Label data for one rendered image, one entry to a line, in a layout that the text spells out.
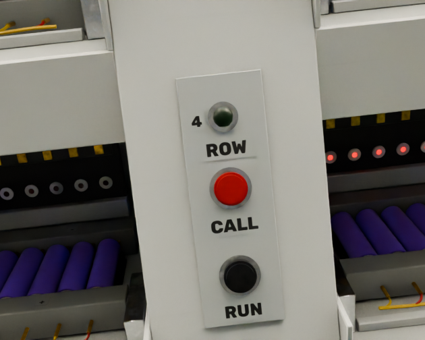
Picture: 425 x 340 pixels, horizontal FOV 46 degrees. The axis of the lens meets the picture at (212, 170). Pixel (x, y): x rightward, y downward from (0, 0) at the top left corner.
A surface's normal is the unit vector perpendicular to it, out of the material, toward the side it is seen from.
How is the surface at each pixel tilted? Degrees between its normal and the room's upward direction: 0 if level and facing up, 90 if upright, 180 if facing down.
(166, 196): 90
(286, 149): 90
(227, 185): 90
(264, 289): 90
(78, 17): 106
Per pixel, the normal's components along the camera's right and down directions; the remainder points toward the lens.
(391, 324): 0.06, 0.38
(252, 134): 0.03, 0.11
